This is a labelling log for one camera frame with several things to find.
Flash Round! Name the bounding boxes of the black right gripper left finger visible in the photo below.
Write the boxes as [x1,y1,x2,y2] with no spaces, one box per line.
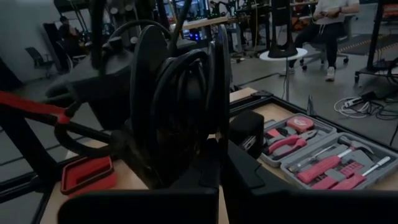
[57,139,220,224]

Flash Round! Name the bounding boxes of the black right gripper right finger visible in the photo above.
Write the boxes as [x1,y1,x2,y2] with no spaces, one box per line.
[220,141,398,224]

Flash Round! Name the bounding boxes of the person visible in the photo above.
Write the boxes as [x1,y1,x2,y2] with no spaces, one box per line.
[57,15,82,58]
[287,0,361,83]

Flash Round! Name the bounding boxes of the dark office chair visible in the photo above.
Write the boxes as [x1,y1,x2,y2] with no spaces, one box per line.
[24,46,56,78]

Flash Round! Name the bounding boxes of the pink bit holder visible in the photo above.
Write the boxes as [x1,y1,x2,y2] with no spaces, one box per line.
[338,161,364,179]

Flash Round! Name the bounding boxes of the red plastic bin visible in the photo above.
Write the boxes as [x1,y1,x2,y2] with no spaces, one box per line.
[60,155,118,199]

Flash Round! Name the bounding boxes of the grey plastic tool case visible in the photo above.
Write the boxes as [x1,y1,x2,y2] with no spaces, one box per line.
[259,112,398,191]

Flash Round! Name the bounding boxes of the wooden background table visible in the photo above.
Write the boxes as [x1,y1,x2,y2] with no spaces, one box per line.
[182,15,252,31]

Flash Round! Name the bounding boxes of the white floor lamp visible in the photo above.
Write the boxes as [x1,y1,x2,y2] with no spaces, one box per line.
[259,47,309,103]

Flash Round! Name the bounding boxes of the grey office chair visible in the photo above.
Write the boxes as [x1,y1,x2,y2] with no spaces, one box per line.
[300,14,356,72]

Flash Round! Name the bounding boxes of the black equipment cart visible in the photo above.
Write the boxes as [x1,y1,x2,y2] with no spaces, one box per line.
[354,0,398,85]

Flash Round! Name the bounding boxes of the pink-handled hammer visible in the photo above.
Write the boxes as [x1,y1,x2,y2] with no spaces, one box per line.
[295,136,375,185]

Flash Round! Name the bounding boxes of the pink-handled pliers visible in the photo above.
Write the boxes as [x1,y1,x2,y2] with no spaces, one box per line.
[266,129,318,156]

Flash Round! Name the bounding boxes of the black left wrist camera cable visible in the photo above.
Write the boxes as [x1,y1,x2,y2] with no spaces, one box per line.
[108,19,172,42]

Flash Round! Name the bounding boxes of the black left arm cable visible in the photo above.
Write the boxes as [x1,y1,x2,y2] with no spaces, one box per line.
[53,120,126,159]

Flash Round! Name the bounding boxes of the pink-handled screwdriver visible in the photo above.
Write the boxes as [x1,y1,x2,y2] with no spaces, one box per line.
[331,156,392,191]

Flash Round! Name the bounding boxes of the red cable strap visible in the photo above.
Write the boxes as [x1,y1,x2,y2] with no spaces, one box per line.
[0,90,72,126]

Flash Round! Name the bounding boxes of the white power strip cable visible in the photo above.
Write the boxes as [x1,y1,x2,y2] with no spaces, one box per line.
[333,95,373,119]

